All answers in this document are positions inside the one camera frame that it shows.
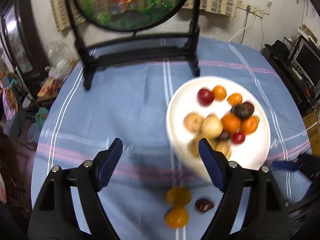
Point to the mandarin orange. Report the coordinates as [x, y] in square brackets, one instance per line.
[231, 123]

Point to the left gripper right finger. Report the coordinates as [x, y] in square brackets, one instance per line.
[266, 215]

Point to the black desk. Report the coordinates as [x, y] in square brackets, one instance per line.
[302, 91]

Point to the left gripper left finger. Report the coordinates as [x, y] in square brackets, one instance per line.
[53, 215]

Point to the computer monitor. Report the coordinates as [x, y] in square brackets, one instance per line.
[307, 59]

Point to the pale speckled melon fruit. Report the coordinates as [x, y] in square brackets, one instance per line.
[193, 145]

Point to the small mandarin on plate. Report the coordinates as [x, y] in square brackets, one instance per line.
[235, 99]

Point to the red cherry tomato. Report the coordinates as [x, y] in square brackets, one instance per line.
[238, 138]

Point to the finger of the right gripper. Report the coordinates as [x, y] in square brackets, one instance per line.
[285, 165]

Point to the dark cherry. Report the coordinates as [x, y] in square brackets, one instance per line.
[224, 136]

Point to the dark mangosteen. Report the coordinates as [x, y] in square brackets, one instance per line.
[241, 112]
[203, 205]

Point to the pale round fruit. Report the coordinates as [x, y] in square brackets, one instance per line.
[212, 127]

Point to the tan round fruit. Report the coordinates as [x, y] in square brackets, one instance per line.
[193, 122]

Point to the big orange fruit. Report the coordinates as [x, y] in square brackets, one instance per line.
[250, 125]

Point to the green tomato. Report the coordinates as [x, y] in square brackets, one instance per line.
[178, 196]

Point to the dark wooden cabinet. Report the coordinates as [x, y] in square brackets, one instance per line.
[21, 40]

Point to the large red plum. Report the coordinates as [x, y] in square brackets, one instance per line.
[205, 97]

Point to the blue striped tablecloth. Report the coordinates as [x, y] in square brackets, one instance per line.
[130, 103]

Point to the orange tomato left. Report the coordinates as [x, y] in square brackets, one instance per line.
[177, 218]

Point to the white oval plate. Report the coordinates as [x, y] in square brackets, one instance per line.
[223, 112]

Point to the orange persimmon fruit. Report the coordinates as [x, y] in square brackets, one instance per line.
[219, 93]

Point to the yellow spotted fruit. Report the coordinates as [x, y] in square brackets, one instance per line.
[224, 147]

